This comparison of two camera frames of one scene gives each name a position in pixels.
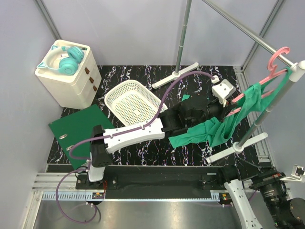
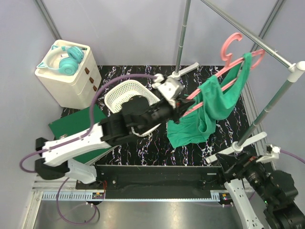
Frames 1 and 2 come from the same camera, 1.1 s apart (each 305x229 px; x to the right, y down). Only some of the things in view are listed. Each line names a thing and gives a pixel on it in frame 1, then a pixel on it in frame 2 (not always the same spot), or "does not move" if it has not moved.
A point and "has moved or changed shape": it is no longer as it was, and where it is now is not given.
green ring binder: x=79 y=125 does not move
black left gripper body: x=220 y=110 to x=175 y=113
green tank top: x=217 y=131 has moved or changed shape
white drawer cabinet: x=78 y=89 does not move
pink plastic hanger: x=273 y=72 to x=232 y=64
